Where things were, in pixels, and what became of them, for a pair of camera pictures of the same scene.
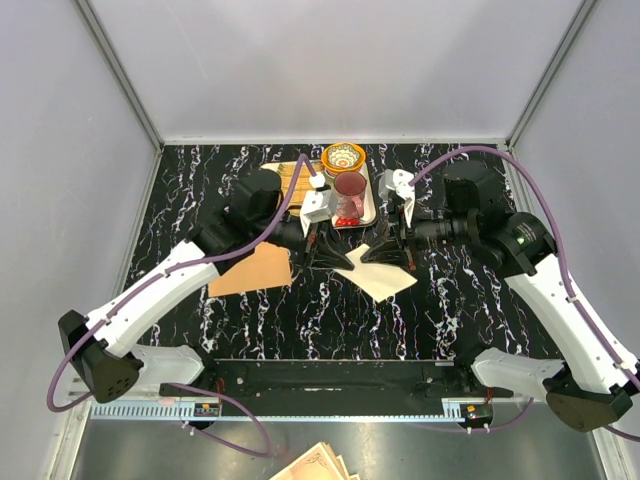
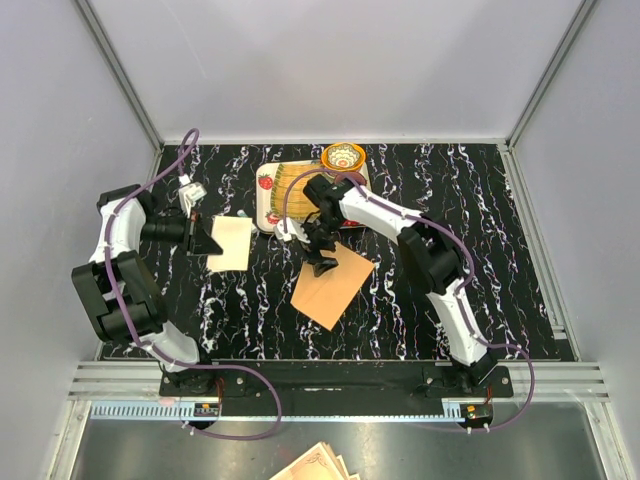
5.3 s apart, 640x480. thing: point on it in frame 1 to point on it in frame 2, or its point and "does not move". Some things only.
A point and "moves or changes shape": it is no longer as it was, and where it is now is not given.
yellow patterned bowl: [343, 157] does not move
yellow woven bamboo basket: [303, 183] does not move
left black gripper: [329, 257] to [205, 245]
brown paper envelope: [269, 266] to [324, 297]
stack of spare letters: [318, 463] does not move
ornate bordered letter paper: [379, 280] moves or changes shape
